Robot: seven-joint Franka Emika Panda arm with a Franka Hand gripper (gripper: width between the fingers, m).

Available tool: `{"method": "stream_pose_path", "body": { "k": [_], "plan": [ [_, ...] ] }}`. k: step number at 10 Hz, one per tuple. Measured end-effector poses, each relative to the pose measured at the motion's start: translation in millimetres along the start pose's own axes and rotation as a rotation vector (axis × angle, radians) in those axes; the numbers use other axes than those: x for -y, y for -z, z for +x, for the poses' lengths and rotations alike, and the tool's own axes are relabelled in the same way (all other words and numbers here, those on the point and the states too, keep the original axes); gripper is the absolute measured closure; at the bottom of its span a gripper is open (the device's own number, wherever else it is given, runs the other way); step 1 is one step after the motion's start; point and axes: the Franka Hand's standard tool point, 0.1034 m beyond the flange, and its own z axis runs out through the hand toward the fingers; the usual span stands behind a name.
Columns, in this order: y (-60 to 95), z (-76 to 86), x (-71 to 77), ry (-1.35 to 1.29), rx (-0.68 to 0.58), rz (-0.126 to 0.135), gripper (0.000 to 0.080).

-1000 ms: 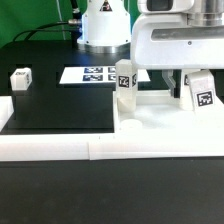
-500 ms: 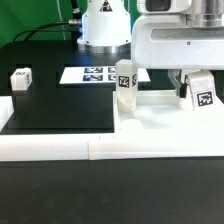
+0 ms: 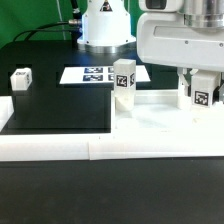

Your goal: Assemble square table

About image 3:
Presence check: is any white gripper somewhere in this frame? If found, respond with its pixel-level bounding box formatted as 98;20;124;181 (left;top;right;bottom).
137;12;224;98

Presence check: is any white base AprilTag sheet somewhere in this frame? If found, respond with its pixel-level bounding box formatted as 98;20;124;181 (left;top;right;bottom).
60;66;114;84

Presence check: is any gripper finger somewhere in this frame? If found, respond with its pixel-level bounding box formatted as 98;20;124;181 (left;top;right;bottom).
218;73;224;104

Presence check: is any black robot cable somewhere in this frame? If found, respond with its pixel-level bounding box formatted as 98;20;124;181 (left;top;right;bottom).
12;0;83;42

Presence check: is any white U-shaped obstacle fence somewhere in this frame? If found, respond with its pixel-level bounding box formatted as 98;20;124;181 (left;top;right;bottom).
0;97;224;161

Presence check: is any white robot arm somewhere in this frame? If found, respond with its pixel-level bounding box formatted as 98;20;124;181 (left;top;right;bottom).
78;0;224;107

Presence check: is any white square tabletop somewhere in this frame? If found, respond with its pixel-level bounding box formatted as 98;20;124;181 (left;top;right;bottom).
111;90;224;132

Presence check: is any thin light cable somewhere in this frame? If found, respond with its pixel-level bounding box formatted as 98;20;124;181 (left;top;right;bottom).
56;0;66;42

